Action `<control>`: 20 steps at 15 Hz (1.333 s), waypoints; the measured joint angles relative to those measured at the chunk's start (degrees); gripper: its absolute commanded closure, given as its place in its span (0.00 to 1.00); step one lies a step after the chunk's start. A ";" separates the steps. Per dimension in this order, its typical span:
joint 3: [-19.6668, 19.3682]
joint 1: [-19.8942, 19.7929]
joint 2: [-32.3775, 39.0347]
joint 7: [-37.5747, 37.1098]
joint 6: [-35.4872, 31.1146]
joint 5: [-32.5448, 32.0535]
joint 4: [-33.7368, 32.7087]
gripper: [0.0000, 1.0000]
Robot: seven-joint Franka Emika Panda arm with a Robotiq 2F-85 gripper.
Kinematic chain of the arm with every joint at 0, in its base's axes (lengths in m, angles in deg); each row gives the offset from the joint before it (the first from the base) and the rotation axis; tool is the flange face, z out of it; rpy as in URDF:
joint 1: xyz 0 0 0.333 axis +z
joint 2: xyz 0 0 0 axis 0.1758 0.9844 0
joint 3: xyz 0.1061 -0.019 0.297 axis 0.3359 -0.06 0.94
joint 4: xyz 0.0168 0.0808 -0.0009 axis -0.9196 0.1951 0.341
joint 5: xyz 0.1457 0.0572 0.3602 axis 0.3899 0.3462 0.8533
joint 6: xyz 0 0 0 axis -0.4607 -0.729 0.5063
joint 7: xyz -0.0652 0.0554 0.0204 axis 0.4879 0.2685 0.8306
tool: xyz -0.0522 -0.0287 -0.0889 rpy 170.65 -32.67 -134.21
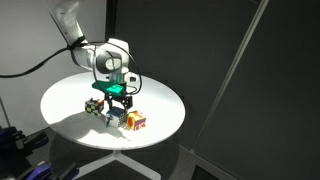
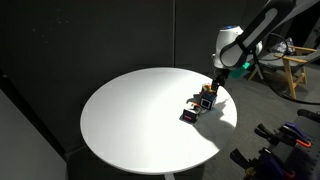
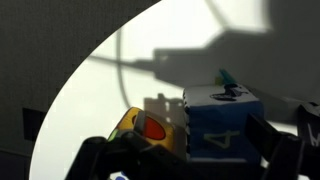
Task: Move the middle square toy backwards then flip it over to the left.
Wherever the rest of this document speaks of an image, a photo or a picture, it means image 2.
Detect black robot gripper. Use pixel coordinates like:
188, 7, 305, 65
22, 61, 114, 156
210, 67, 231, 94

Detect blue square toy cube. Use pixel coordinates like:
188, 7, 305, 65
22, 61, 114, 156
199, 90, 218, 112

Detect black checkered square toy cube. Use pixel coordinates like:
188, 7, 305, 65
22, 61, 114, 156
182, 103, 203, 125

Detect teal wrist mounted box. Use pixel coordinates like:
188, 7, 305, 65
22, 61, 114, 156
229, 61, 251, 80

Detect wooden folding chair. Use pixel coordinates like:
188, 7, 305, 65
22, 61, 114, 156
248, 45, 318, 100

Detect crumpled plastic bag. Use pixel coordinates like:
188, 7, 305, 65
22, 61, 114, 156
272, 37, 297, 56

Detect purple black spring clamp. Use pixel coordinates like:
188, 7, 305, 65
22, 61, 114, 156
254, 121, 313, 149
229, 147, 298, 180

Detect perforated metal board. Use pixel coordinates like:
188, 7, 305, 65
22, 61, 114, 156
286, 139, 320, 180

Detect black cylindrical handle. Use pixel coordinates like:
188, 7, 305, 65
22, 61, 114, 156
297, 108, 320, 124

